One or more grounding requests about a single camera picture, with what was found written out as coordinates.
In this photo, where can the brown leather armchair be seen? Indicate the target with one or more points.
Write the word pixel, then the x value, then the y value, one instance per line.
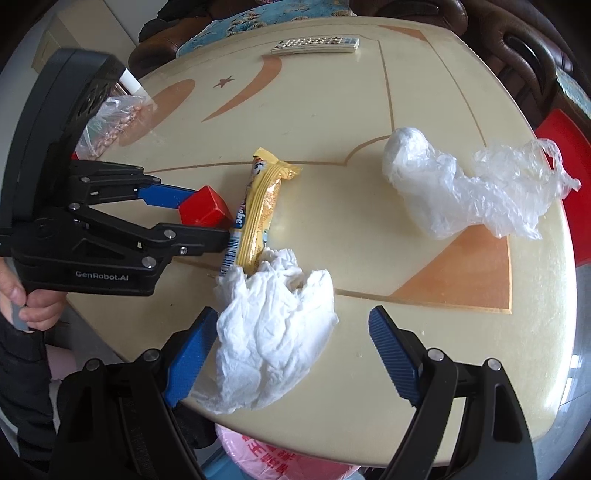
pixel 521 41

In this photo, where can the dark clothing pile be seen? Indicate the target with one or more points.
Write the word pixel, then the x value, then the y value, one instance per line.
pixel 168 11

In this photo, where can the cream cabinet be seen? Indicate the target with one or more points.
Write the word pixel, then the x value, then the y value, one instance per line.
pixel 51 41

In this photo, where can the white remote control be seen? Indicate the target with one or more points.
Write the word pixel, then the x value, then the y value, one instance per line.
pixel 316 45

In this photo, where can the person's left hand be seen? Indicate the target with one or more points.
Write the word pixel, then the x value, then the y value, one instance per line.
pixel 39 309

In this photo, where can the white tissue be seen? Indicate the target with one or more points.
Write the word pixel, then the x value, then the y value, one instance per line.
pixel 272 332

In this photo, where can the small red box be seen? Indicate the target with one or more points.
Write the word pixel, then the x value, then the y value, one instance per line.
pixel 205 207

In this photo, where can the brown leather sofa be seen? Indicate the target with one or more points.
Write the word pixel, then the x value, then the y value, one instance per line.
pixel 154 50

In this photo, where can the crumpled clear plastic bag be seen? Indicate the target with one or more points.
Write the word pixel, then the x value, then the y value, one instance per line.
pixel 461 189

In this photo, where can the clear bag of peanuts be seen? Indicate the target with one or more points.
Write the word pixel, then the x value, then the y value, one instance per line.
pixel 115 127

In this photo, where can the blue floral blanket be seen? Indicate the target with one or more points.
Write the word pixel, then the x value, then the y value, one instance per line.
pixel 221 23

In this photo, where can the yellow snack wrapper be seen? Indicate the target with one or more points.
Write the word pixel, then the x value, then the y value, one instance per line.
pixel 261 203

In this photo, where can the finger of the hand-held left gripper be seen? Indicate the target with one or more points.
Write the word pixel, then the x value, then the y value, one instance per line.
pixel 194 240
pixel 164 197

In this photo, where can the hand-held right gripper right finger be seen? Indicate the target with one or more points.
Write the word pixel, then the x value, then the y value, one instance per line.
pixel 392 355

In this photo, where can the red plastic stool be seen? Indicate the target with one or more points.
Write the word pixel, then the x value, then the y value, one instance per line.
pixel 565 129

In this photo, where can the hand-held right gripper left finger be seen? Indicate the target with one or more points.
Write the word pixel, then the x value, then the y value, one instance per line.
pixel 191 360

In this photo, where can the blue floral seat cover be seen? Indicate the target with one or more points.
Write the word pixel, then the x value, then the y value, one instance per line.
pixel 575 92

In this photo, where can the pink lined trash bin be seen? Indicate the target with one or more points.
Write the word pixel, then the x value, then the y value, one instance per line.
pixel 277 459

